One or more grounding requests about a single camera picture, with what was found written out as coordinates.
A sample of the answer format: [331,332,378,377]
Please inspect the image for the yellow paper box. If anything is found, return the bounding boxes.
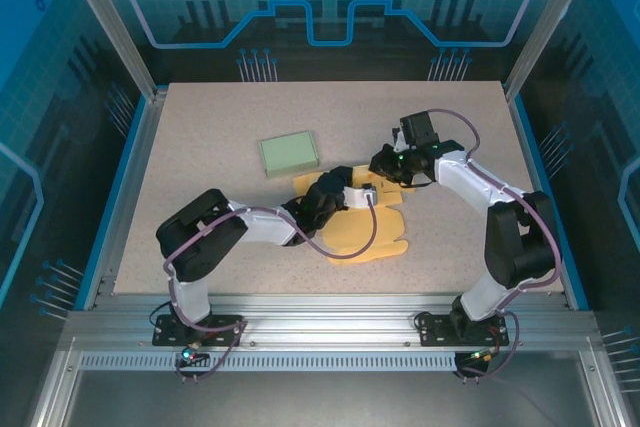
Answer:
[291,164,410,264]

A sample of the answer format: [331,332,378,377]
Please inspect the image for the green paper box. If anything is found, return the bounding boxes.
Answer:
[258,130,321,179]

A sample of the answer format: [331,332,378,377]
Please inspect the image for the blue table edge strip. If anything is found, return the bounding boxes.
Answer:
[507,95,592,311]

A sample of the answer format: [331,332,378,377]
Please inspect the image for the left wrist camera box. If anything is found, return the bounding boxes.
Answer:
[343,185,380,211]

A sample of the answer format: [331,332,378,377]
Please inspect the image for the aluminium mounting rail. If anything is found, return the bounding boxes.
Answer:
[63,293,601,354]

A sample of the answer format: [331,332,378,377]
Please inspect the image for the slotted grey cable duct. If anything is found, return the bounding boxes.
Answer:
[78,352,461,373]

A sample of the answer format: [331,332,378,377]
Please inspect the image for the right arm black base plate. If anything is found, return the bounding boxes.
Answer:
[415,314,510,347]

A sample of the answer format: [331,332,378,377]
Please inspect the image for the aluminium corner post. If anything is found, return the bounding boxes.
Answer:
[502,0,604,103]
[54,0,170,103]

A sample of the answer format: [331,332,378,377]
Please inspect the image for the aluminium side rail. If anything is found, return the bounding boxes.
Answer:
[82,86,170,311]

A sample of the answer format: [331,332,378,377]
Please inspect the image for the cable connector with LED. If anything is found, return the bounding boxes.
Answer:
[173,340,210,367]
[457,346,501,366]

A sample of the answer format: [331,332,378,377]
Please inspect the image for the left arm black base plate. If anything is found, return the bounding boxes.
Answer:
[152,314,245,347]

